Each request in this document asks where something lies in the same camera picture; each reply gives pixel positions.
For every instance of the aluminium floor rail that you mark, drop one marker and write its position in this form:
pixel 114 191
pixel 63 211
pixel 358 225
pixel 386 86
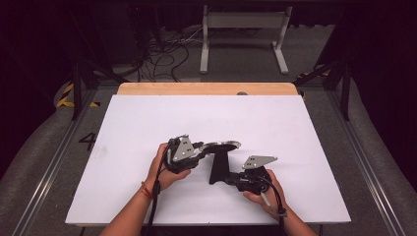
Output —
pixel 370 183
pixel 49 170

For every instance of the wooden table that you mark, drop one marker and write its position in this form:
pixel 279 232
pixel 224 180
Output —
pixel 196 88

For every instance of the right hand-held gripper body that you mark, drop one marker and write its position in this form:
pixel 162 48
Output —
pixel 257 161

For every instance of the white board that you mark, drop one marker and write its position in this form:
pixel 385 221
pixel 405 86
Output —
pixel 183 118

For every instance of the person's right hand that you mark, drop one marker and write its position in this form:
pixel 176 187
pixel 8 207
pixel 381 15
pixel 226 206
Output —
pixel 268 201

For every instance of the person's left hand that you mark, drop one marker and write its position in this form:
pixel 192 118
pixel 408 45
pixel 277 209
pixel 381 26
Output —
pixel 157 173

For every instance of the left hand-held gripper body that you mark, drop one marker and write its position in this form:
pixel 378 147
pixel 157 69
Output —
pixel 182 150

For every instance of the white metal table frame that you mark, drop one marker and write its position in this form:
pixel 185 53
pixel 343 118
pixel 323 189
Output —
pixel 246 20

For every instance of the oval silver picture frame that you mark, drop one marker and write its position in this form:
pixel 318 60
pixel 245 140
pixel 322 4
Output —
pixel 219 164

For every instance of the yellow black floor tape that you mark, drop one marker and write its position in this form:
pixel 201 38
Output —
pixel 67 91

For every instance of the black metal stand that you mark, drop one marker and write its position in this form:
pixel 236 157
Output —
pixel 345 95
pixel 77 91

